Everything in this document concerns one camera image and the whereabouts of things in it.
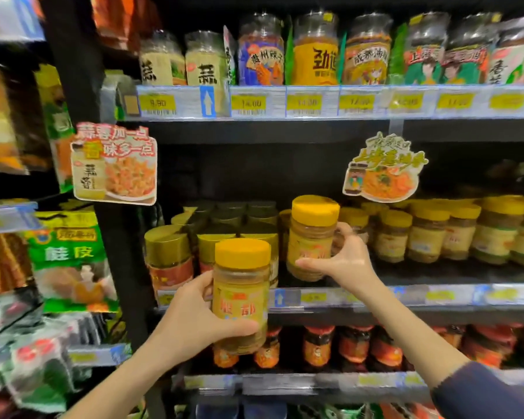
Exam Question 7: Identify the person's left hand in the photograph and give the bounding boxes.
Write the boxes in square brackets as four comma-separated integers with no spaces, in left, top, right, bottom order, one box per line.
[151,270,261,372]

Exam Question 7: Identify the person's right hand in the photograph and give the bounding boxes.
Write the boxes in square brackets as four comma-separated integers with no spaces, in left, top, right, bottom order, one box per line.
[295,222,381,298]

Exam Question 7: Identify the yellow lid paste jar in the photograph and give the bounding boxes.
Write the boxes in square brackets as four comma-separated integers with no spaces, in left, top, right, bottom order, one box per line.
[286,195,341,283]
[211,238,272,356]

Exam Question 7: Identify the person's left forearm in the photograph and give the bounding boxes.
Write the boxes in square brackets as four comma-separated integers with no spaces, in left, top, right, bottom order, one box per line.
[60,340,176,419]

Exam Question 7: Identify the person's right forearm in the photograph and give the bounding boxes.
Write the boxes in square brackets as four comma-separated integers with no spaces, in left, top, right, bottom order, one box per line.
[354,275,471,391]

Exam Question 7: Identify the row of red chili jars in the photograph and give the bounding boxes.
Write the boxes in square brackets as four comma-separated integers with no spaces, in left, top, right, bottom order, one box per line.
[212,324,524,371]

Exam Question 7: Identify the group of gold lidded jars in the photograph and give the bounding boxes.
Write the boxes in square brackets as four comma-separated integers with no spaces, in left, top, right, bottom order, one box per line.
[143,200,291,298]

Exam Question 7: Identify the noodle bowl promo sign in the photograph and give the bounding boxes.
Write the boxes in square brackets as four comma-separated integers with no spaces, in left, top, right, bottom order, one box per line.
[342,132,429,204]

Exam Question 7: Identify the row of yellow lidded jars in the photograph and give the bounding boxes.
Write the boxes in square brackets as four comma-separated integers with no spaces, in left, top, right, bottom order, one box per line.
[332,195,524,267]

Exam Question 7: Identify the green food packet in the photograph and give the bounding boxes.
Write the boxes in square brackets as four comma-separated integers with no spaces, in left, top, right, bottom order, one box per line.
[23,210,120,314]

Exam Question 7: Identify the red garlic promo sign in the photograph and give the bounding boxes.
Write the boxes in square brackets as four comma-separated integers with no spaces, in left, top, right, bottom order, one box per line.
[70,122,158,206]

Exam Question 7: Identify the pile of white green packets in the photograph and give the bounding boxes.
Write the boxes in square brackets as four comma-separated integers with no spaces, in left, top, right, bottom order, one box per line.
[0,313,114,414]

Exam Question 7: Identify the dark blue sleeve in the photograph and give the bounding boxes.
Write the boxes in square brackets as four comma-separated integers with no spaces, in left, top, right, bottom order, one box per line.
[430,361,524,419]

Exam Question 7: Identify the yellow label sauce jar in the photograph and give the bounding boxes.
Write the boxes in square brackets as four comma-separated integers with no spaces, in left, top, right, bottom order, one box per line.
[292,10,340,86]

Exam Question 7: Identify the blue label sauce jar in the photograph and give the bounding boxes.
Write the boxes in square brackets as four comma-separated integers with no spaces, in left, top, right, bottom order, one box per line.
[238,13,285,87]

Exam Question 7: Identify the orange label sauce jar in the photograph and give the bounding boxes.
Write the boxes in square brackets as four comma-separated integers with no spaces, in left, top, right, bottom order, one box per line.
[342,13,394,86]

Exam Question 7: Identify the pale garlic label jar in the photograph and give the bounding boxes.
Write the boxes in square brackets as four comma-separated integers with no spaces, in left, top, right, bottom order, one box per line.
[139,30,187,87]
[184,30,227,87]

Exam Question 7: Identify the brown snack packet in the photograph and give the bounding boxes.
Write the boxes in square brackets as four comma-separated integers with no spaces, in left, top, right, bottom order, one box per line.
[0,233,35,298]

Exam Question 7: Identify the green cartoon label jar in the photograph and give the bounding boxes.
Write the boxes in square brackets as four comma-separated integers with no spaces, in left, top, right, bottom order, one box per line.
[440,13,502,85]
[403,12,451,86]
[486,16,524,85]

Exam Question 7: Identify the green and orange hanging packet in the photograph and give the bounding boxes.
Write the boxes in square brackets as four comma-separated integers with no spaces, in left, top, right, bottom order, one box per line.
[34,64,76,193]

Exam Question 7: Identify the orange hanging packets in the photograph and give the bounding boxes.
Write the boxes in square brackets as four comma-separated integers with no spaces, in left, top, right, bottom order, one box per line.
[89,0,161,54]

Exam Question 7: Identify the black shelf upright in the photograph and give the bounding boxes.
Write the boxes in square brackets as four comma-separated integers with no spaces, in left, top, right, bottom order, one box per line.
[40,0,167,419]

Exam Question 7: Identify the yellow brown hanging packet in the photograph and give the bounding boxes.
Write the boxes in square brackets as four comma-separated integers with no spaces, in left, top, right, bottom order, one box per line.
[0,63,29,176]

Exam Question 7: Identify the shelf price tag rail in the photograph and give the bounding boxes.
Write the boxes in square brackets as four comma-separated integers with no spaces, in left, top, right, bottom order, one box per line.
[156,283,524,311]
[135,84,524,121]
[171,368,524,397]

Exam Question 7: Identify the short blue price rail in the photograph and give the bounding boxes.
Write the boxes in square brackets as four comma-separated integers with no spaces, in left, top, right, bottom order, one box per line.
[0,0,45,43]
[0,200,42,234]
[67,343,132,368]

